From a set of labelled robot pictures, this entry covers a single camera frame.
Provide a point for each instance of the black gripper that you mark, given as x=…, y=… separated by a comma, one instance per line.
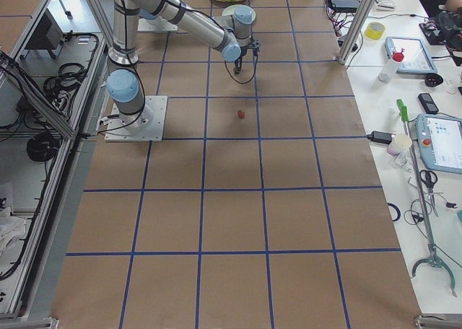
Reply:
x=241, y=53

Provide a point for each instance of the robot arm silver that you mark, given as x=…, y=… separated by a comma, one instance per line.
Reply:
x=230, y=35

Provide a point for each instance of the light green plate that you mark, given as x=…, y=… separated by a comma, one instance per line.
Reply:
x=229, y=11

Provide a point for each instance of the far single red strawberry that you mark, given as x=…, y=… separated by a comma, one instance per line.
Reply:
x=241, y=114

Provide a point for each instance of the yellow tape roll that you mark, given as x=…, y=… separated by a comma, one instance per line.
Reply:
x=374, y=30

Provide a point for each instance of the clear bottle red cap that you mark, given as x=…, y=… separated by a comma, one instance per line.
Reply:
x=390, y=69

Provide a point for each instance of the black power adapter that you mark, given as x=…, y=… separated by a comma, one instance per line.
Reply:
x=380, y=137

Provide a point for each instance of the far teach pendant tablet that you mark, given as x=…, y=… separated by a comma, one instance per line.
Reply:
x=417, y=59

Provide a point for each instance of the teach pendant tablet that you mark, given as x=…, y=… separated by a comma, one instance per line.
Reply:
x=439, y=142
x=417, y=59

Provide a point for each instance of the white paper cup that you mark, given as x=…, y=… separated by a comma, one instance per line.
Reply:
x=399, y=143

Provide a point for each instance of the black phone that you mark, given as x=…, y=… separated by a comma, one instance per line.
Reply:
x=428, y=103

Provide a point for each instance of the near teach pendant tablet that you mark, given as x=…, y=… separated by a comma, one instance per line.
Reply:
x=439, y=142

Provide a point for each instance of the long reach grabber tool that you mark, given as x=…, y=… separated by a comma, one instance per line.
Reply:
x=433, y=260

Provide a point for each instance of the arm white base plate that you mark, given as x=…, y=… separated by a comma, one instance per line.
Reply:
x=149, y=127
x=156, y=24

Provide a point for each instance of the black handled scissors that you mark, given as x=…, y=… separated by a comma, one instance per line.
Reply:
x=429, y=178

